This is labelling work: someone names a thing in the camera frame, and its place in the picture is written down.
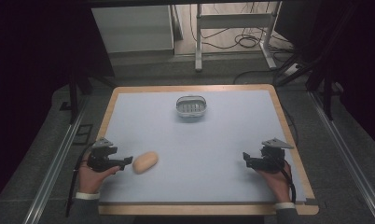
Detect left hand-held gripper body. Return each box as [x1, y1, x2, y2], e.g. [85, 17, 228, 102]
[87, 137, 125, 173]

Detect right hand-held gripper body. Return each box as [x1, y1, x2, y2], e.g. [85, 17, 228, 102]
[252, 137, 295, 174]

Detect bread roll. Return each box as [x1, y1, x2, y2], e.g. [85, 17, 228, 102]
[132, 150, 160, 175]

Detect person's left hand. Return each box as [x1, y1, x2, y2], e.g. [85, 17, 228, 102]
[76, 164, 121, 194]

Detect person's right hand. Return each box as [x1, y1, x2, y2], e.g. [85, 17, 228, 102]
[257, 161, 294, 205]

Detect pale blue table mat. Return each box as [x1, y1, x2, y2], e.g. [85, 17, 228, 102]
[99, 90, 308, 204]

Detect black metal stand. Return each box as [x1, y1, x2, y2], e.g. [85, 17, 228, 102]
[306, 69, 337, 121]
[67, 66, 94, 125]

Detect white power strip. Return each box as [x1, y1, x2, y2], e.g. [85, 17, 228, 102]
[284, 63, 302, 77]

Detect white cabinet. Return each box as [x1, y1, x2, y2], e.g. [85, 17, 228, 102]
[90, 5, 175, 54]

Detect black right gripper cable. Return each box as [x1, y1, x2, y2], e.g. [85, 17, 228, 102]
[277, 160, 298, 203]

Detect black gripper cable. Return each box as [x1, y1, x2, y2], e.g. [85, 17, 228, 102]
[277, 160, 298, 203]
[65, 142, 97, 217]

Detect black floor bracket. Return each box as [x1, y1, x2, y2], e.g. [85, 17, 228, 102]
[72, 123, 94, 147]

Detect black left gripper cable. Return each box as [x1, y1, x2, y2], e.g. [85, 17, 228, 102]
[65, 142, 97, 217]

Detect aluminium rail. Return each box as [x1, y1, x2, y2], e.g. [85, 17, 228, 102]
[309, 91, 375, 224]
[21, 98, 90, 224]

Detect metal wire basket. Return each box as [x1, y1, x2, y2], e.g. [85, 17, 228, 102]
[175, 94, 207, 119]

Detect tangled black floor cables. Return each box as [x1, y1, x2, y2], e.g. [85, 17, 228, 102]
[188, 2, 295, 63]

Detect white metal table frame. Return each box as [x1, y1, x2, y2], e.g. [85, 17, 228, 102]
[194, 1, 284, 73]

